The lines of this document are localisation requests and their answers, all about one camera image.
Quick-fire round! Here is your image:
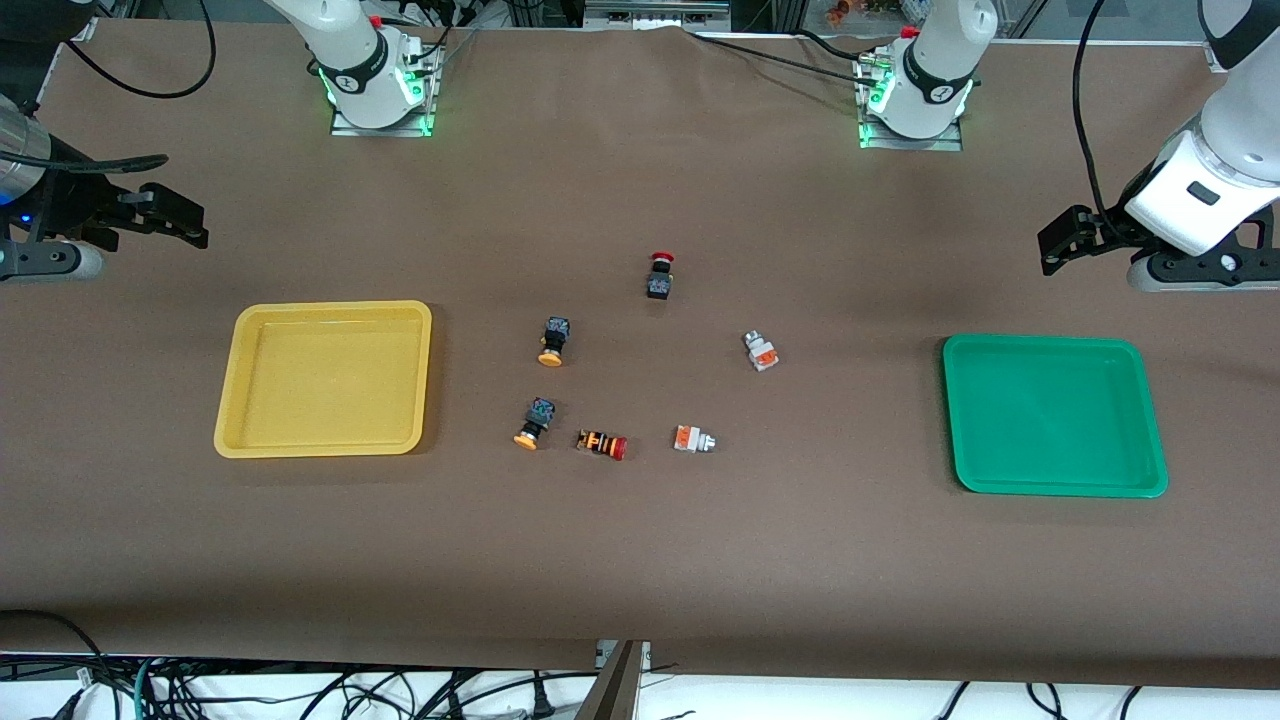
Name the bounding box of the yellow cap push button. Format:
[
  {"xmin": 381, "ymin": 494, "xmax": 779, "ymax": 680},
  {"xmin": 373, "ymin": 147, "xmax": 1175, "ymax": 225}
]
[
  {"xmin": 537, "ymin": 316, "xmax": 572, "ymax": 369},
  {"xmin": 513, "ymin": 397, "xmax": 557, "ymax": 452}
]

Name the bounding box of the green plastic tray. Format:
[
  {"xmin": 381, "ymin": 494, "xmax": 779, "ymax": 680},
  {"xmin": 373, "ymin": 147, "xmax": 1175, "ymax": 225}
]
[{"xmin": 942, "ymin": 334, "xmax": 1169, "ymax": 498}]

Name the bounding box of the yellow plastic tray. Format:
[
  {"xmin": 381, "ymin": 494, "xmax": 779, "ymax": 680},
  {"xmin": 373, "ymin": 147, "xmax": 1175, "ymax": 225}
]
[{"xmin": 213, "ymin": 300, "xmax": 433, "ymax": 459}]

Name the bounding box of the brown table mat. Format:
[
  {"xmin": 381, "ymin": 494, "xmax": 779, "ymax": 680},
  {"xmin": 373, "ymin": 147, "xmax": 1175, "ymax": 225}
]
[{"xmin": 0, "ymin": 18, "xmax": 1280, "ymax": 689}]

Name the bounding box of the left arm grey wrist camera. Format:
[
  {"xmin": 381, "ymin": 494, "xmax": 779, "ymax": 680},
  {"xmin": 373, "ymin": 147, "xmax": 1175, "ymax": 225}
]
[{"xmin": 1128, "ymin": 250, "xmax": 1280, "ymax": 293}]

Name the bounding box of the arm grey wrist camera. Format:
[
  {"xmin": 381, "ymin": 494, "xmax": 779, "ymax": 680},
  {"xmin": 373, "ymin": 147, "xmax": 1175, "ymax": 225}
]
[
  {"xmin": 0, "ymin": 240, "xmax": 104, "ymax": 283},
  {"xmin": 1128, "ymin": 250, "xmax": 1280, "ymax": 293}
]

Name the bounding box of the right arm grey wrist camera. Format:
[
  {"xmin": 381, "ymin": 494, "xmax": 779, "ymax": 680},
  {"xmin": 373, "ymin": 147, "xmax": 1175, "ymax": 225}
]
[{"xmin": 0, "ymin": 240, "xmax": 104, "ymax": 283}]

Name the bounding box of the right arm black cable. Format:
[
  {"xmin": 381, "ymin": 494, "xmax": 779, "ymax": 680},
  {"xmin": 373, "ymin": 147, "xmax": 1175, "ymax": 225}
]
[{"xmin": 0, "ymin": 0, "xmax": 217, "ymax": 173}]

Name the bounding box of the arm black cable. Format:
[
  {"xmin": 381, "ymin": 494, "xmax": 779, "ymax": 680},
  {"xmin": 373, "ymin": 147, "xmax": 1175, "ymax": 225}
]
[
  {"xmin": 0, "ymin": 0, "xmax": 217, "ymax": 173},
  {"xmin": 1073, "ymin": 0, "xmax": 1133, "ymax": 236}
]

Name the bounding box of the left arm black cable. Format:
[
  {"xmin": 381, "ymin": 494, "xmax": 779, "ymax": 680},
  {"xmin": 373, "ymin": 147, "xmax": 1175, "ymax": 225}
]
[{"xmin": 1073, "ymin": 0, "xmax": 1133, "ymax": 236}]

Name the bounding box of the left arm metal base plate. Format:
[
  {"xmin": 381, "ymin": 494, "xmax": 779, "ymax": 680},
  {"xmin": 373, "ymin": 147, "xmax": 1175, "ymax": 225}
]
[{"xmin": 855, "ymin": 55, "xmax": 966, "ymax": 151}]

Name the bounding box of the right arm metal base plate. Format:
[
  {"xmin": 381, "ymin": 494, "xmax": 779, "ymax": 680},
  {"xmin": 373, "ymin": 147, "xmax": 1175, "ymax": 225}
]
[{"xmin": 330, "ymin": 45, "xmax": 441, "ymax": 138}]

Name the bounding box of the black cable on mat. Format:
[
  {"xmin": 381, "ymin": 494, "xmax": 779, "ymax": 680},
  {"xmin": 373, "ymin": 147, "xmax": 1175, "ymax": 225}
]
[{"xmin": 690, "ymin": 30, "xmax": 871, "ymax": 81}]

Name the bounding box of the black cable under table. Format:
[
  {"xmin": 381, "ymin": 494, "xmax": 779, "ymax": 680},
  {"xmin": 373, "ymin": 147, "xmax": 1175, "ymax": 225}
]
[{"xmin": 0, "ymin": 609, "xmax": 106, "ymax": 691}]

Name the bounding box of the aluminium rail behind table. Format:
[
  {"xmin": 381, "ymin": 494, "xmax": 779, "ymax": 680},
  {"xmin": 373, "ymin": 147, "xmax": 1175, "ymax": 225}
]
[{"xmin": 585, "ymin": 0, "xmax": 731, "ymax": 31}]

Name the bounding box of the aluminium table frame leg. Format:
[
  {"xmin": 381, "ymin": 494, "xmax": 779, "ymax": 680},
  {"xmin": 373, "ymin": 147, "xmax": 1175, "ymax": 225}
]
[{"xmin": 575, "ymin": 640, "xmax": 651, "ymax": 720}]

